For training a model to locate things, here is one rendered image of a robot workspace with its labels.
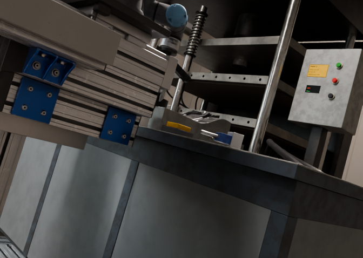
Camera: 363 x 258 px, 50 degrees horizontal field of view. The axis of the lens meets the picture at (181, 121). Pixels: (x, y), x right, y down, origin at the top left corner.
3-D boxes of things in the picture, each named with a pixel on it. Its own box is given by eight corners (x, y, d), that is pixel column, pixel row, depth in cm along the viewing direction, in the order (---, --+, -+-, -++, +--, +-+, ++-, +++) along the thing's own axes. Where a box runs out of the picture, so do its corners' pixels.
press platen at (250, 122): (260, 128, 210) (262, 120, 211) (142, 107, 293) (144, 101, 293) (323, 156, 259) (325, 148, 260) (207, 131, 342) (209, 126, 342)
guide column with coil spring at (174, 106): (149, 190, 255) (203, 5, 265) (144, 188, 259) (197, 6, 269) (155, 191, 259) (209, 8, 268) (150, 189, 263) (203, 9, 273)
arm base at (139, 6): (103, -2, 90) (116, -42, 91) (74, 4, 101) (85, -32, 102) (153, 26, 100) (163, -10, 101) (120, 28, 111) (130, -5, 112)
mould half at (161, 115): (158, 130, 142) (168, 95, 143) (120, 121, 162) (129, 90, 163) (240, 157, 176) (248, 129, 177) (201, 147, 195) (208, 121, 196)
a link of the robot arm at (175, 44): (177, 44, 157) (183, 40, 149) (174, 55, 157) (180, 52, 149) (160, 38, 155) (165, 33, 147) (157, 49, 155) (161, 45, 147)
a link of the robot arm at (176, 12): (153, 17, 137) (154, 27, 148) (184, 26, 137) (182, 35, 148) (160, -4, 137) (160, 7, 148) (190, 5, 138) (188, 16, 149)
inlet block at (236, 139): (201, 140, 117) (206, 123, 118) (196, 139, 122) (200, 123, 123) (239, 151, 121) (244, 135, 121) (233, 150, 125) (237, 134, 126)
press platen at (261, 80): (272, 85, 212) (274, 76, 213) (152, 76, 295) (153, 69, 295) (333, 120, 261) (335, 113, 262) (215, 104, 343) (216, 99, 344)
